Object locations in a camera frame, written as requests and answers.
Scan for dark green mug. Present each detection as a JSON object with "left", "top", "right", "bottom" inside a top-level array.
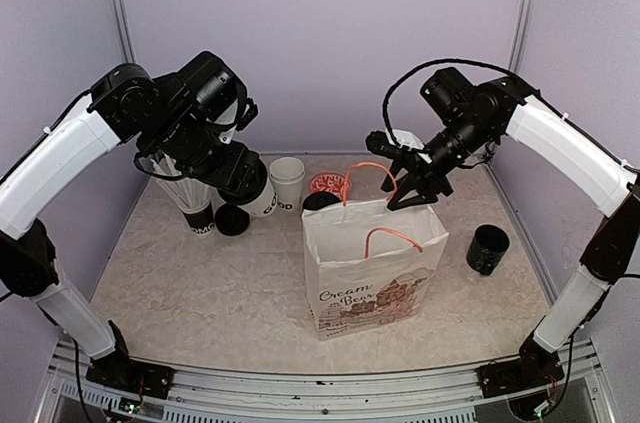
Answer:
[{"left": 466, "top": 224, "right": 510, "bottom": 276}]

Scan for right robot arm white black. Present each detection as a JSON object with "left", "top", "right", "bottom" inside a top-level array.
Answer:
[{"left": 367, "top": 58, "right": 639, "bottom": 387}]

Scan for white paper takeout bag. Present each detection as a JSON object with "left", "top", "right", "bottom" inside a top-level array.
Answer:
[{"left": 301, "top": 188, "right": 449, "bottom": 340}]

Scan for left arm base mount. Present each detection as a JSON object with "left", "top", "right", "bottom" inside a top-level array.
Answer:
[{"left": 86, "top": 340, "right": 174, "bottom": 400}]

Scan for right aluminium corner post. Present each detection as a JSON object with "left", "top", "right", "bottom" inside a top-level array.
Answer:
[{"left": 508, "top": 0, "right": 535, "bottom": 73}]

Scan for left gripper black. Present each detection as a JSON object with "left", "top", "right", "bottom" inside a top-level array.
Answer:
[{"left": 146, "top": 105, "right": 259, "bottom": 196}]

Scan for red white patterned bowl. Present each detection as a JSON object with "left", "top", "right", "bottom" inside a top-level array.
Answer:
[{"left": 309, "top": 172, "right": 352, "bottom": 198}]

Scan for cup holding white straws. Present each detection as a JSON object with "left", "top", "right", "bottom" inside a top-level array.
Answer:
[{"left": 155, "top": 177, "right": 215, "bottom": 235}]

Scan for aluminium front rail frame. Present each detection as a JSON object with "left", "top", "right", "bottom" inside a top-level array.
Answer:
[{"left": 28, "top": 340, "right": 618, "bottom": 422}]

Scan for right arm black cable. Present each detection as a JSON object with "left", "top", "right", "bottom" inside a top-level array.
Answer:
[{"left": 382, "top": 58, "right": 516, "bottom": 149}]

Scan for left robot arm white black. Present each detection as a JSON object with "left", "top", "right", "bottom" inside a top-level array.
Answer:
[{"left": 1, "top": 51, "right": 264, "bottom": 388}]

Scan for stack of white paper cups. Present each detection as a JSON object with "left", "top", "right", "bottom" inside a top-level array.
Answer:
[{"left": 269, "top": 157, "right": 305, "bottom": 214}]

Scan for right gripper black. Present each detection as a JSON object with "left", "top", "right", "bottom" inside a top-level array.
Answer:
[{"left": 383, "top": 112, "right": 495, "bottom": 209}]

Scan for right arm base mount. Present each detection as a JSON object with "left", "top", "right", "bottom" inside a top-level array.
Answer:
[{"left": 476, "top": 339, "right": 565, "bottom": 398}]

